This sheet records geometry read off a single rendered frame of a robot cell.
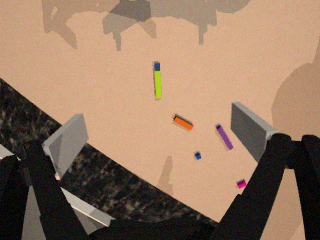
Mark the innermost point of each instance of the small blue block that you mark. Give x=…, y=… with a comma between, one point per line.
x=157, y=66
x=198, y=156

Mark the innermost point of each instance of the orange rod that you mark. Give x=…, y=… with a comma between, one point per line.
x=183, y=122

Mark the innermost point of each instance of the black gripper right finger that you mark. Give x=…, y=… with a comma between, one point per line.
x=248, y=214

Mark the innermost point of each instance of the lime green rod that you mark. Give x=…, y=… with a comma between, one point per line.
x=158, y=84

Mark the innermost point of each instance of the small magenta block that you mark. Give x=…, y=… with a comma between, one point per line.
x=241, y=184

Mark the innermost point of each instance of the purple rod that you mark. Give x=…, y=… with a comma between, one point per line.
x=224, y=136

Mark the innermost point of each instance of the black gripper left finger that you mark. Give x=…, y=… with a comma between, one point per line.
x=58, y=219

